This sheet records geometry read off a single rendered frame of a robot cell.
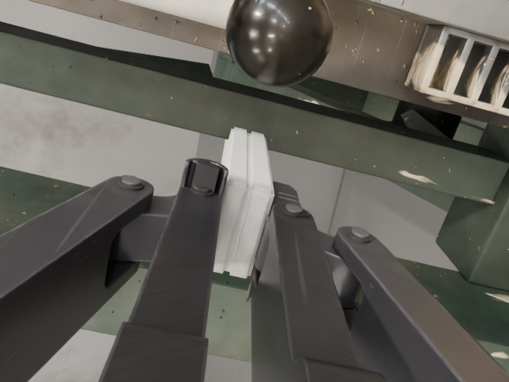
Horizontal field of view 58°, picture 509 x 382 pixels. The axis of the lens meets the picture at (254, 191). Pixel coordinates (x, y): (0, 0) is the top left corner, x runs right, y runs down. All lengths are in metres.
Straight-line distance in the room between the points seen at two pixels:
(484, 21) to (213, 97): 0.19
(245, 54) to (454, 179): 0.29
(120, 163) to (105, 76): 2.53
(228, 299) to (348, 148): 0.16
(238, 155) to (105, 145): 2.69
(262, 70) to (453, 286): 0.32
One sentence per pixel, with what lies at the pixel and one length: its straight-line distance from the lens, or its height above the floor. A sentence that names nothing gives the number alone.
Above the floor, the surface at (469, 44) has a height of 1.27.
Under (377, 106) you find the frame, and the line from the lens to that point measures 1.75.
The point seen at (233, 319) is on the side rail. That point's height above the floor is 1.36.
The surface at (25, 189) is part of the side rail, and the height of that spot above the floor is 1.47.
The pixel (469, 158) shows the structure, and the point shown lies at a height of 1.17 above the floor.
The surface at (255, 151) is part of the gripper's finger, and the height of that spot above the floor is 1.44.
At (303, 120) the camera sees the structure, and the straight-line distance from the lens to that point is 0.37.
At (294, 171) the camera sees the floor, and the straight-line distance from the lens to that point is 2.30.
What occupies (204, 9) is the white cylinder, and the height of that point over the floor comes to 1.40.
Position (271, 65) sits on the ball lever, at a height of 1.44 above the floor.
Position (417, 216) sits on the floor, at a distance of 1.85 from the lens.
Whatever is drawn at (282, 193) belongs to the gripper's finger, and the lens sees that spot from 0.16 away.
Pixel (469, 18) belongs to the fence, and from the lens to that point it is 0.30.
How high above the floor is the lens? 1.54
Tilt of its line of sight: 37 degrees down
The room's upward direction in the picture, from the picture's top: 90 degrees counter-clockwise
